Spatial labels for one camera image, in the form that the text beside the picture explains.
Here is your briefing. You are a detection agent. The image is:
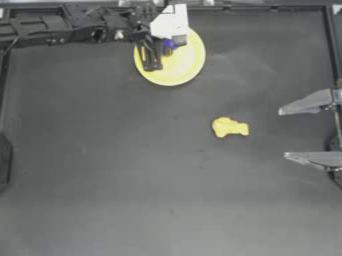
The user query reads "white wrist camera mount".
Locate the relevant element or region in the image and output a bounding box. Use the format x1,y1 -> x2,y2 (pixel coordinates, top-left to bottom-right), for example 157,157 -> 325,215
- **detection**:
150,3 -> 192,47

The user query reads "yellow plate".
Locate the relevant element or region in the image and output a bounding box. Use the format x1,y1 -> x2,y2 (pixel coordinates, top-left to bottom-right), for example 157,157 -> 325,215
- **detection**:
133,27 -> 208,87

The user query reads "purple toy eggplant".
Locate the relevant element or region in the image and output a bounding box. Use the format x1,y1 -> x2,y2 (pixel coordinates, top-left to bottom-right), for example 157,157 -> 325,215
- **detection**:
162,37 -> 178,56

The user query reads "yellow toy fried chicken piece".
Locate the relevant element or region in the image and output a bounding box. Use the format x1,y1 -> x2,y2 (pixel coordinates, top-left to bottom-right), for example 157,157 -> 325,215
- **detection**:
212,116 -> 252,139

